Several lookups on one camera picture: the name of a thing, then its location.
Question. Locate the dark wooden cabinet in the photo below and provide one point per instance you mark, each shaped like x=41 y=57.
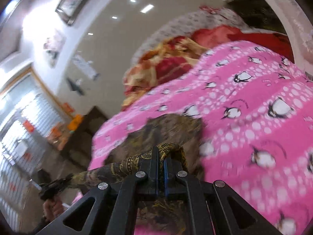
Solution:
x=78 y=148

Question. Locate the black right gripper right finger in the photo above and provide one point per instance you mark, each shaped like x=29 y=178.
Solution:
x=212 y=208

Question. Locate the pink penguin blanket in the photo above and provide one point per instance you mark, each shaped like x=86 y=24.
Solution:
x=256 y=106

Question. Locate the white wall poster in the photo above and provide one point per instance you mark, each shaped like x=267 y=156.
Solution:
x=85 y=67

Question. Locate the red yellow floral quilt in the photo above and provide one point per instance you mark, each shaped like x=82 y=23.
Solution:
x=175 y=56

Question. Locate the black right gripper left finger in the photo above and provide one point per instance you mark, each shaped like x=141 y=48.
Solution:
x=110 y=209

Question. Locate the orange bag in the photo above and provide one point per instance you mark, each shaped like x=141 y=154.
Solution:
x=75 y=122

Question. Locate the dark wall-mounted holder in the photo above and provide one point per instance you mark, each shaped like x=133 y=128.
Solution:
x=74 y=87

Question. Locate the grey patterned bed sheet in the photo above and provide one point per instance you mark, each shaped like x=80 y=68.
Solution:
x=204 y=18

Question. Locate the metal grille door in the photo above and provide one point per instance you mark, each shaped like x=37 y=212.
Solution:
x=27 y=158

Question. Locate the brown yellow patterned garment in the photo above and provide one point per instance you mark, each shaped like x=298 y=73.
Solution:
x=125 y=159

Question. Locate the person's left hand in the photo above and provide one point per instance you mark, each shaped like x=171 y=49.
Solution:
x=52 y=209

